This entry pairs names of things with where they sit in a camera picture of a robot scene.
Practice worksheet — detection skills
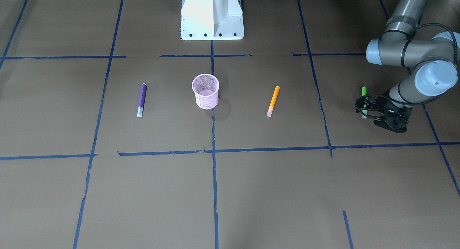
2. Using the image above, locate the orange highlighter pen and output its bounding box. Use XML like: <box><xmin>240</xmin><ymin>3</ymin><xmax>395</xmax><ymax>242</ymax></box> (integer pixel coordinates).
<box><xmin>266</xmin><ymin>85</ymin><xmax>280</xmax><ymax>117</ymax></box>

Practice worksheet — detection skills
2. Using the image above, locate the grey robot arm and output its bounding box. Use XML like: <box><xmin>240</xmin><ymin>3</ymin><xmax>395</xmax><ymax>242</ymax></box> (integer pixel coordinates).
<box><xmin>355</xmin><ymin>0</ymin><xmax>459</xmax><ymax>133</ymax></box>

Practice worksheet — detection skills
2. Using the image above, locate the long blue tape strip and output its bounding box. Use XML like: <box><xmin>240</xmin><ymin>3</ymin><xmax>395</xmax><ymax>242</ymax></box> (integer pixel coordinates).
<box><xmin>210</xmin><ymin>40</ymin><xmax>220</xmax><ymax>249</ymax></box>

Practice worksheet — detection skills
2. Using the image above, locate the crossing blue tape strip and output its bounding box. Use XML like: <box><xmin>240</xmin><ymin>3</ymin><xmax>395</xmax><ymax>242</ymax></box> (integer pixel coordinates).
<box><xmin>117</xmin><ymin>141</ymin><xmax>460</xmax><ymax>156</ymax></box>

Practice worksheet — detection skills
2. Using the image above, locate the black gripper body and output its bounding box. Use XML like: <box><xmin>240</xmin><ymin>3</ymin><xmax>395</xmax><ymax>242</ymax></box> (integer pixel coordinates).
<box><xmin>355</xmin><ymin>94</ymin><xmax>412</xmax><ymax>133</ymax></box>

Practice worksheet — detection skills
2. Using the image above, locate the green highlighter pen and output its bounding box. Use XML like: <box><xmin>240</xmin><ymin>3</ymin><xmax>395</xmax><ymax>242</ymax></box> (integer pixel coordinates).
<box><xmin>361</xmin><ymin>86</ymin><xmax>368</xmax><ymax>119</ymax></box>

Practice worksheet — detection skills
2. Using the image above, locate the purple marker pen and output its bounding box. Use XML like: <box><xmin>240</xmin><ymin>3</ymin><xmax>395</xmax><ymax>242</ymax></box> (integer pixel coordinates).
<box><xmin>137</xmin><ymin>83</ymin><xmax>147</xmax><ymax>118</ymax></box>

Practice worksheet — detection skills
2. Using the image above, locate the pink mesh pen holder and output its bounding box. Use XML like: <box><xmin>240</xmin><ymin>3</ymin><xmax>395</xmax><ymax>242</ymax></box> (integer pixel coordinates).
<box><xmin>191</xmin><ymin>74</ymin><xmax>220</xmax><ymax>110</ymax></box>

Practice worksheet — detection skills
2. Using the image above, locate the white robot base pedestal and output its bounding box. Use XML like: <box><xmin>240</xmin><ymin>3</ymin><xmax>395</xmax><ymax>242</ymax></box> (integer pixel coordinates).
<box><xmin>180</xmin><ymin>0</ymin><xmax>245</xmax><ymax>41</ymax></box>

